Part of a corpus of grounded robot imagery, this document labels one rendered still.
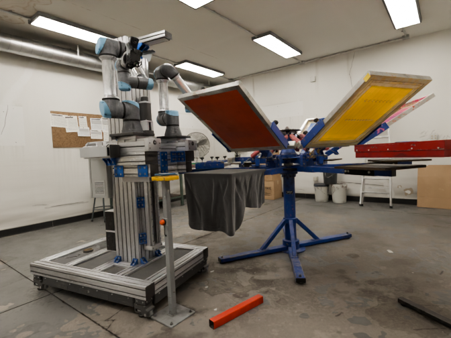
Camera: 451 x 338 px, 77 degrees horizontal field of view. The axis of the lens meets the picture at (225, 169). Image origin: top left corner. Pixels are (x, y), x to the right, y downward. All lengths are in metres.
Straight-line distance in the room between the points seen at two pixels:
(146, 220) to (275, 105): 5.18
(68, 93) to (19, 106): 0.80
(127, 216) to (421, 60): 5.49
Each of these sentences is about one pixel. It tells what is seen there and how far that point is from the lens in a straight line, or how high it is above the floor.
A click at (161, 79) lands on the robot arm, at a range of 2.69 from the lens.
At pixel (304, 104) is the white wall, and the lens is 6.69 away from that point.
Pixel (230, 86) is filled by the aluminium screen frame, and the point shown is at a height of 1.53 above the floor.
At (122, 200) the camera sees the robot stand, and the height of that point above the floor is 0.74.
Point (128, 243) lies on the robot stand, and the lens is 2.51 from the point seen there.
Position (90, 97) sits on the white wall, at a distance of 5.91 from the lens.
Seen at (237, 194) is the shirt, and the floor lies 0.80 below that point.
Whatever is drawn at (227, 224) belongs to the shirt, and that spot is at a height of 0.60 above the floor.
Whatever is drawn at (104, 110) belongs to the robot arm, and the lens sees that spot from 2.08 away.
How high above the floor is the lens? 1.08
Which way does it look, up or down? 3 degrees down
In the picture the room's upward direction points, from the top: 3 degrees counter-clockwise
